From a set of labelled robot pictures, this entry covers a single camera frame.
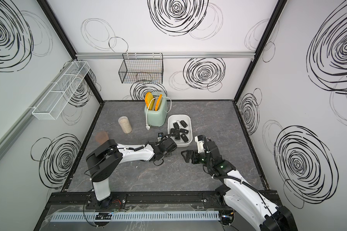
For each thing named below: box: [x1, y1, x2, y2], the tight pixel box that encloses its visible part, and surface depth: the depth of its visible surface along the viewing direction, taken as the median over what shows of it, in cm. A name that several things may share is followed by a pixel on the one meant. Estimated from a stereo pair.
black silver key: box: [174, 131, 181, 141], surface depth 98 cm
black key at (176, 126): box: [173, 122, 180, 131], surface depth 104 cm
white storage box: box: [167, 114, 193, 147], surface depth 103 cm
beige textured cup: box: [118, 115, 133, 134], surface depth 96 cm
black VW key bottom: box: [179, 128, 189, 134], surface depth 101 cm
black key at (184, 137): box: [180, 133, 189, 143], surface depth 98 cm
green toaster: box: [144, 93, 168, 127], surface depth 98 cm
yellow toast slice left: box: [144, 91, 155, 111], surface depth 95 cm
